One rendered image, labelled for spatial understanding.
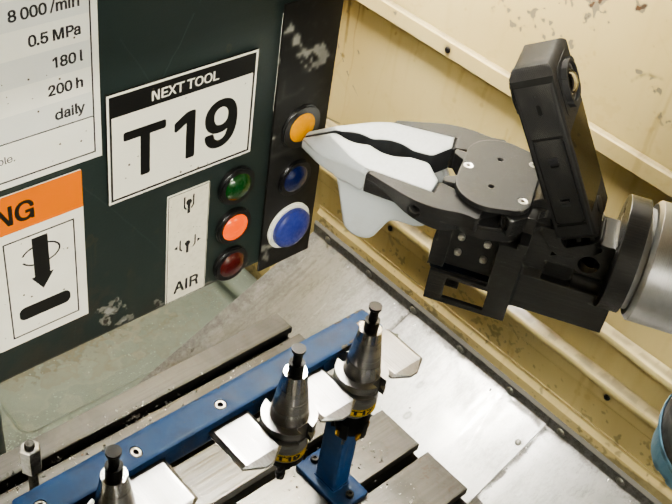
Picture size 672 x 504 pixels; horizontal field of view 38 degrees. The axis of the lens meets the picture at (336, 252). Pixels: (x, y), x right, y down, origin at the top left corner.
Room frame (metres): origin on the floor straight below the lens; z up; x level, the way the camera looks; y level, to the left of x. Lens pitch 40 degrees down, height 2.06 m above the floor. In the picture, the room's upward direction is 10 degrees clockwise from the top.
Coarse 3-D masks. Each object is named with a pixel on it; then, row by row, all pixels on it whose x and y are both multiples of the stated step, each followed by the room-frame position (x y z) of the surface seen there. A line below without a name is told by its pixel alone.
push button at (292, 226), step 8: (296, 208) 0.51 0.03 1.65; (288, 216) 0.50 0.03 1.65; (296, 216) 0.51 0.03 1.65; (304, 216) 0.51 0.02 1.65; (280, 224) 0.50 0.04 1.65; (288, 224) 0.50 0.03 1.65; (296, 224) 0.51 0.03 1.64; (304, 224) 0.51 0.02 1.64; (280, 232) 0.50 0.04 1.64; (288, 232) 0.50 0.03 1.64; (296, 232) 0.51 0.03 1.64; (304, 232) 0.51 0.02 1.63; (280, 240) 0.50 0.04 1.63; (288, 240) 0.50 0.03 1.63; (296, 240) 0.51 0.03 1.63
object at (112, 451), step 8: (112, 448) 0.54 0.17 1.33; (120, 448) 0.54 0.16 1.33; (112, 456) 0.53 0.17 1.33; (120, 456) 0.53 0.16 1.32; (104, 464) 0.53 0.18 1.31; (112, 464) 0.53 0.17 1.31; (120, 464) 0.54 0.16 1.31; (112, 472) 0.53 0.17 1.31; (120, 472) 0.53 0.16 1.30; (112, 480) 0.52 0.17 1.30
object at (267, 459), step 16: (240, 416) 0.69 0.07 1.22; (224, 432) 0.66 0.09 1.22; (240, 432) 0.67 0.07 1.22; (256, 432) 0.67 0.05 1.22; (224, 448) 0.64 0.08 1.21; (240, 448) 0.65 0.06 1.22; (256, 448) 0.65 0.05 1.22; (272, 448) 0.65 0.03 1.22; (240, 464) 0.63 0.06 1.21; (256, 464) 0.63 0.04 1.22; (272, 464) 0.64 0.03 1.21
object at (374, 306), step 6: (372, 306) 0.78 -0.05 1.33; (378, 306) 0.78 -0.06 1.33; (372, 312) 0.77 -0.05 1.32; (378, 312) 0.77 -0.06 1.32; (366, 318) 0.78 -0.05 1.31; (372, 318) 0.77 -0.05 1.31; (378, 318) 0.78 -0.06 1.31; (366, 324) 0.77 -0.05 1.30; (372, 324) 0.77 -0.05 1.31; (378, 324) 0.77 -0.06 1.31; (366, 330) 0.77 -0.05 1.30; (372, 330) 0.77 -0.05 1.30
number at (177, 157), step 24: (216, 96) 0.46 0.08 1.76; (240, 96) 0.48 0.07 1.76; (168, 120) 0.44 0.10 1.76; (192, 120) 0.45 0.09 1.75; (216, 120) 0.46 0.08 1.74; (240, 120) 0.48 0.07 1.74; (168, 144) 0.44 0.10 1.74; (192, 144) 0.45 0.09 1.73; (216, 144) 0.46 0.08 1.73; (240, 144) 0.48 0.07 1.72; (168, 168) 0.44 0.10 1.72
